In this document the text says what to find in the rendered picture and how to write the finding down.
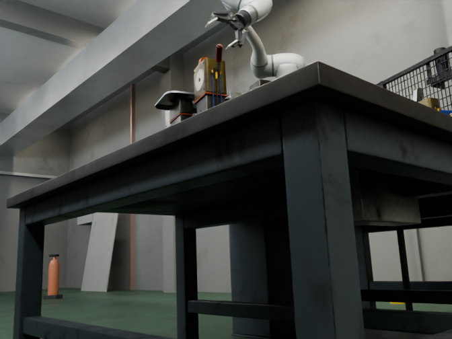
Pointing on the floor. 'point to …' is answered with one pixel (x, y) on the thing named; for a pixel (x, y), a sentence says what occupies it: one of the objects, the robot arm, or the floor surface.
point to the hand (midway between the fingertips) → (218, 35)
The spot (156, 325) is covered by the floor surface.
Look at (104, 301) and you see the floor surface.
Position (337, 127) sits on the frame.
